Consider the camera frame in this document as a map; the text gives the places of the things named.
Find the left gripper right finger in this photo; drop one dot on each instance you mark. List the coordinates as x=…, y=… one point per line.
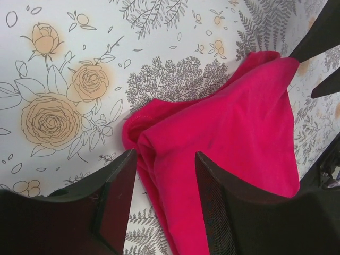
x=240, y=218

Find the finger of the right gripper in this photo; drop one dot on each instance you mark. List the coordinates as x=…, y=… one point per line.
x=322, y=36
x=328, y=86

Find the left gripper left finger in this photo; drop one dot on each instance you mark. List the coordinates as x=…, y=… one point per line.
x=89, y=216

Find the red t shirt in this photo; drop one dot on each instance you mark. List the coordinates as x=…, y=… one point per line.
x=246, y=128

